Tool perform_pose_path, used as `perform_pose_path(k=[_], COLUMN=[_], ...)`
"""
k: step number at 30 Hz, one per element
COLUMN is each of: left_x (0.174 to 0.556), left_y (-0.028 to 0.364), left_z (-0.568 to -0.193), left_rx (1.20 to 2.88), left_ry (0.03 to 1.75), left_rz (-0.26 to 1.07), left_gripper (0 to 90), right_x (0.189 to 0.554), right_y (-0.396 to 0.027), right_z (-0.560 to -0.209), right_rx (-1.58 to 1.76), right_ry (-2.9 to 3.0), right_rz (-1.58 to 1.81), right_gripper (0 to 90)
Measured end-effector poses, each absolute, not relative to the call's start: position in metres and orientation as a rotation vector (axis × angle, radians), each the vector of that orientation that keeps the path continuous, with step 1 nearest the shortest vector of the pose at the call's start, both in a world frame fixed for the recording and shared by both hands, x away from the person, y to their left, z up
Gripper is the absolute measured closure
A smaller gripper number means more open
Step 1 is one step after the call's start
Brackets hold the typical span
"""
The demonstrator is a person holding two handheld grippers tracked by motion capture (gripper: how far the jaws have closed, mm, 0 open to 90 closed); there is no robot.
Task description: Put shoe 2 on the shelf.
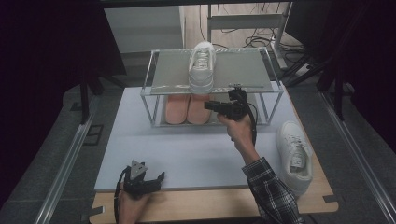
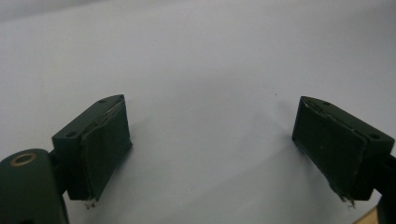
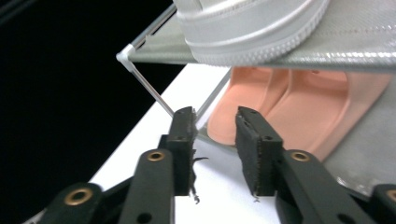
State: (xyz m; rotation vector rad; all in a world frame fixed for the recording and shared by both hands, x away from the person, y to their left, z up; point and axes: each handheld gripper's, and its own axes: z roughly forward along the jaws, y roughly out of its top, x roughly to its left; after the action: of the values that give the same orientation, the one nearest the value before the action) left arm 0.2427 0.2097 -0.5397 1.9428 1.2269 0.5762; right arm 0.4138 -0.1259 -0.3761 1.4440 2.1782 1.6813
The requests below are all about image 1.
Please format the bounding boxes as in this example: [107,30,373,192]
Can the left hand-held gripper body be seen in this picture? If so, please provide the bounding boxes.
[122,159,162,201]

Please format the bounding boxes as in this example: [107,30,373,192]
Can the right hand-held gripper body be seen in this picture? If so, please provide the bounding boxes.
[218,83,250,122]

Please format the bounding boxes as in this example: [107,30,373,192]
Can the pink slipper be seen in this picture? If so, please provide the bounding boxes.
[186,93,213,125]
[164,93,191,125]

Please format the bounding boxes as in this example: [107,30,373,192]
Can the white sneaker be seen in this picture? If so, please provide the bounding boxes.
[188,41,218,95]
[275,120,314,198]

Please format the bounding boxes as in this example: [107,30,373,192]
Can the metal mesh shoe rack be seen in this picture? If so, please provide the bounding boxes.
[139,48,286,129]

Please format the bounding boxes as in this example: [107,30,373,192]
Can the person's left hand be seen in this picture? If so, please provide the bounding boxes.
[117,189,151,224]

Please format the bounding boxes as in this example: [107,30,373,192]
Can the person's right hand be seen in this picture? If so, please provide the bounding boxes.
[216,113,262,166]

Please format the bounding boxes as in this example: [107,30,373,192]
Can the white foam board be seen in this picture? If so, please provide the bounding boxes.
[93,81,313,192]

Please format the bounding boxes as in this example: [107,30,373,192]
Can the black floor plate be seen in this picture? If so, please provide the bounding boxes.
[83,124,105,147]

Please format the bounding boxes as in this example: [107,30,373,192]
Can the black stand legs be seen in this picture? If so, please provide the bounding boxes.
[78,74,127,125]

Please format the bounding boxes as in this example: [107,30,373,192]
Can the white metal stand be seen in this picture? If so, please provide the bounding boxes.
[205,2,294,70]

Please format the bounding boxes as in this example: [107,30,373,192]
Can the black tripod legs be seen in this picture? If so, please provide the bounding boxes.
[281,52,347,121]

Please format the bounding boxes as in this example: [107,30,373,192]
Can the grey cabinet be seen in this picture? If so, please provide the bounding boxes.
[103,6,185,54]

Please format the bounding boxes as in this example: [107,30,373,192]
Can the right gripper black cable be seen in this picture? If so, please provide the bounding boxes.
[242,92,259,147]

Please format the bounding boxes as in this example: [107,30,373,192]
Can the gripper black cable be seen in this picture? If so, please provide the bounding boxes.
[242,92,259,147]
[112,167,131,224]

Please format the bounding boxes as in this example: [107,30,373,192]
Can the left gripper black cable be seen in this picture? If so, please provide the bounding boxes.
[112,167,131,224]

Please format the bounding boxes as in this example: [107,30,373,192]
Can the aluminium floor rail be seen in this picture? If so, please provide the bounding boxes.
[34,105,98,224]
[320,91,396,224]

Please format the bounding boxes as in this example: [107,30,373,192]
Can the bundle of black floor cables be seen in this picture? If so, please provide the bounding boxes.
[199,3,307,63]

